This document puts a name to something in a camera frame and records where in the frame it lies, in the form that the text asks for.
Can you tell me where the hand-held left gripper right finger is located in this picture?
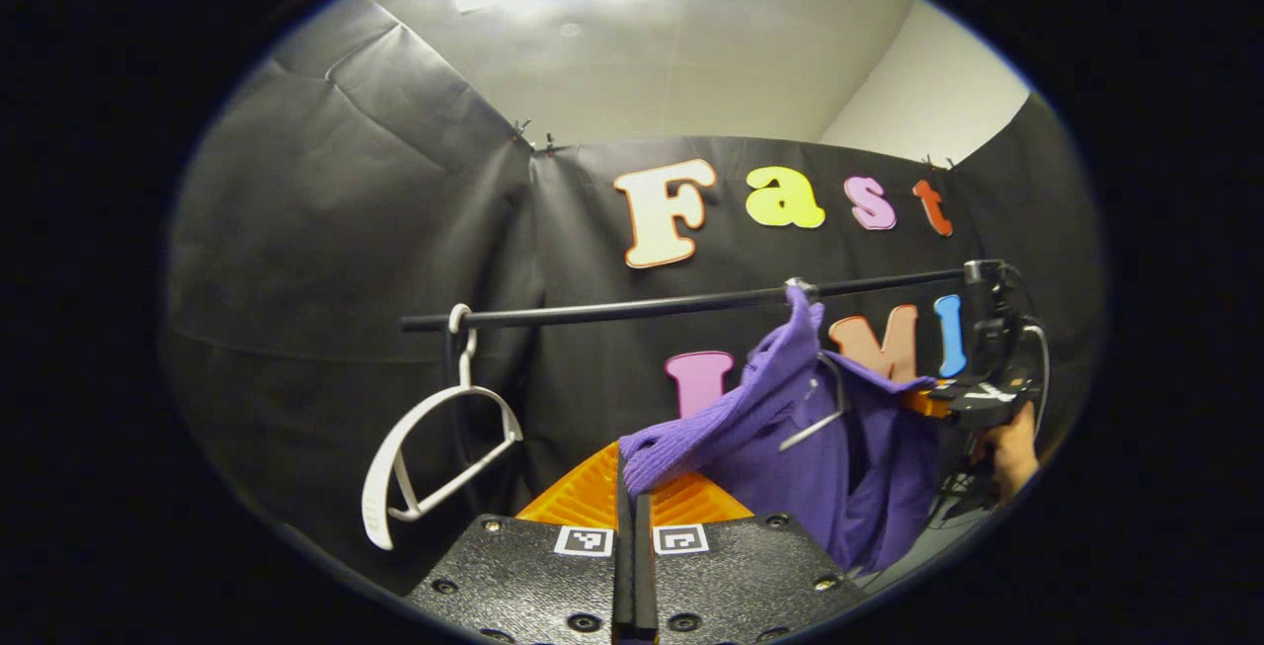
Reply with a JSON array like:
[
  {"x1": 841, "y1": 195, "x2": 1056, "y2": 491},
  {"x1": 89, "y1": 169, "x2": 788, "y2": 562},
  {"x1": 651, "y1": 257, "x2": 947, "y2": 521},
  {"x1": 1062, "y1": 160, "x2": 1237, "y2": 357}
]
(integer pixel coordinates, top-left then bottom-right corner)
[{"x1": 632, "y1": 470, "x2": 870, "y2": 645}]

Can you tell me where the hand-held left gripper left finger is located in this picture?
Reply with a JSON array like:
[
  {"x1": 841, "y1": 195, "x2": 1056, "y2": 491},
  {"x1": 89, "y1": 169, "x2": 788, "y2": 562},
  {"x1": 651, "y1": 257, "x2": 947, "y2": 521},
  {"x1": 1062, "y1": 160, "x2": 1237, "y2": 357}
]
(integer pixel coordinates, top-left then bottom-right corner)
[{"x1": 405, "y1": 443, "x2": 633, "y2": 645}]

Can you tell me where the white plastic hanger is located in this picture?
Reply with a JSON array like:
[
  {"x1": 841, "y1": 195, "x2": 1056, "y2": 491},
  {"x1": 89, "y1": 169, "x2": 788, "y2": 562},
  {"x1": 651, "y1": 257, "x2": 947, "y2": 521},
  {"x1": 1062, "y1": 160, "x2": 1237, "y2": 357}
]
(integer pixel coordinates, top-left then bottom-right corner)
[
  {"x1": 778, "y1": 277, "x2": 852, "y2": 453},
  {"x1": 361, "y1": 304, "x2": 524, "y2": 552}
]

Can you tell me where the purple knit shirt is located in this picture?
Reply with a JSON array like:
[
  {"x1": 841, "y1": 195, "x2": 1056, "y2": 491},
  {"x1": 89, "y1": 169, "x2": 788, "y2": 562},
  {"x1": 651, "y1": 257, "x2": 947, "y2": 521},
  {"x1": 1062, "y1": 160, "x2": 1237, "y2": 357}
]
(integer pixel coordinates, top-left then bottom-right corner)
[{"x1": 617, "y1": 284, "x2": 944, "y2": 577}]

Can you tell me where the black clothes rack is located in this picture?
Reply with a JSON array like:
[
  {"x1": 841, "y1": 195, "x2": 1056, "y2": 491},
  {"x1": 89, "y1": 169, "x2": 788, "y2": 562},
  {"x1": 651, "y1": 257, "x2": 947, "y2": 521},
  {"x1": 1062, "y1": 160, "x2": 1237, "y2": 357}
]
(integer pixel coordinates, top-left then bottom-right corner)
[{"x1": 400, "y1": 268, "x2": 974, "y2": 488}]

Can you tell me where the black cable tangle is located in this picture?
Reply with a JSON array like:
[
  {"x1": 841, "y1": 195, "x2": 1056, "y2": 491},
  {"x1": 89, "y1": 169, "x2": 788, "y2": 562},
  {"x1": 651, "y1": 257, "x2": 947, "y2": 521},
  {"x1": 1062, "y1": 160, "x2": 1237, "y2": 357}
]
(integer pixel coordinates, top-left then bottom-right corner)
[{"x1": 928, "y1": 467, "x2": 990, "y2": 529}]

